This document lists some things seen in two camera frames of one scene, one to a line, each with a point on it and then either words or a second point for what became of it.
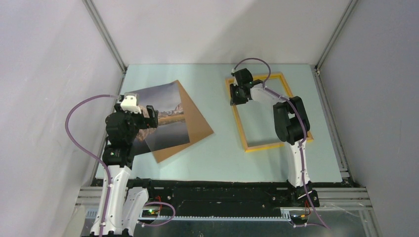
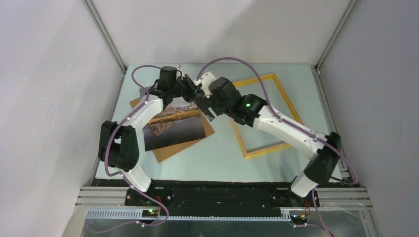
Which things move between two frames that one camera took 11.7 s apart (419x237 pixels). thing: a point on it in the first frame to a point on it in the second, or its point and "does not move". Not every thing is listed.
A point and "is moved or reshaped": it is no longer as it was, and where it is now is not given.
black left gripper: [150, 122] to [191, 88]
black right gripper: [233, 100] to [205, 103]
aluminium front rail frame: [333, 198] does not move
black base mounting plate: [216, 195] does not move
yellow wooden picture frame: [281, 77] is moved or reshaped
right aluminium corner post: [348, 14] does not move
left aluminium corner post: [103, 30] does not move
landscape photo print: [171, 131] is moved or reshaped
